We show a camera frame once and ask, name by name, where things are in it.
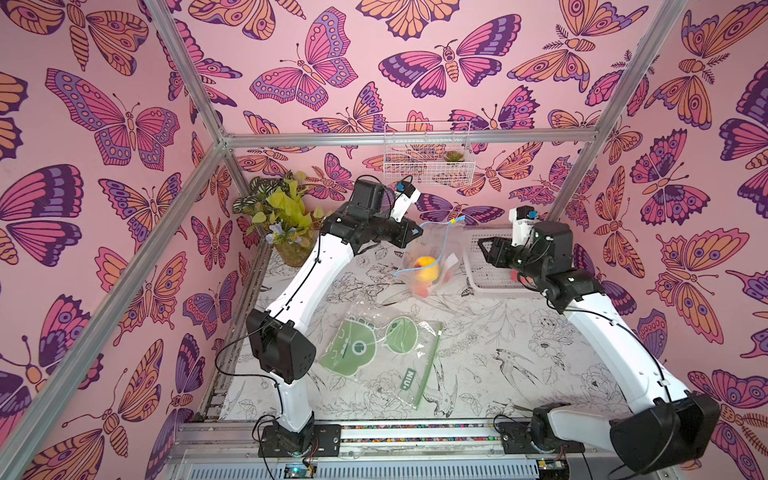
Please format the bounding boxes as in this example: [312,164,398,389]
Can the yellow-orange peach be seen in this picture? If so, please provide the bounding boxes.
[414,256,440,283]

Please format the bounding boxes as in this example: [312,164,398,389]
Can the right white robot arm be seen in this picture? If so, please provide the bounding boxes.
[477,219,720,476]

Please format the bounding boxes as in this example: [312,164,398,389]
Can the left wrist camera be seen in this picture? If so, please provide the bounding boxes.
[389,180,421,222]

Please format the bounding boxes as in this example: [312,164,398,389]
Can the pink peach in basket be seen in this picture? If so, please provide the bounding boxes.
[510,270,526,285]

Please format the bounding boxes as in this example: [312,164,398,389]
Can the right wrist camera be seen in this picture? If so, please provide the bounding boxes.
[508,205,538,247]

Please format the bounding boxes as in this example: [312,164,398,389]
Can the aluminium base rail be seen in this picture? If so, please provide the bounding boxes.
[160,415,635,479]

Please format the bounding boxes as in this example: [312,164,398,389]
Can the potted green plant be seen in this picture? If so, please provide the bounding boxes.
[233,171,330,268]

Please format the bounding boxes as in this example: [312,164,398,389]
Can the aluminium frame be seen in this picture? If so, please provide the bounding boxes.
[0,0,691,480]

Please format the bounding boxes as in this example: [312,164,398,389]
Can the white plastic basket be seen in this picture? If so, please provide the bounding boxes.
[463,224,578,295]

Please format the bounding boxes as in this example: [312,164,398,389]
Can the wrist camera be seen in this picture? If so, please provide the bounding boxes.
[389,180,421,222]
[508,205,538,247]

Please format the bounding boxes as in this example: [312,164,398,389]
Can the small succulent in wire basket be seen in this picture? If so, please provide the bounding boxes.
[443,150,465,163]

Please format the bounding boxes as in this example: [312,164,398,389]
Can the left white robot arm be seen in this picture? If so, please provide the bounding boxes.
[247,175,423,455]

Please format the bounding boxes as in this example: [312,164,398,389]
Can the green printed zip bag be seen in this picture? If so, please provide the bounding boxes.
[317,313,444,409]

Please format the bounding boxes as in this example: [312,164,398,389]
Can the clear blue-zipper zip bag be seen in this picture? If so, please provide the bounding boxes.
[394,215,465,298]

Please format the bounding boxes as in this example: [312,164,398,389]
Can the pink peach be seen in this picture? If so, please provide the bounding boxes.
[410,282,432,298]
[510,270,526,285]

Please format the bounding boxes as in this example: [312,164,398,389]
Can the white wire wall basket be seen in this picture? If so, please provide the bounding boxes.
[381,122,476,189]

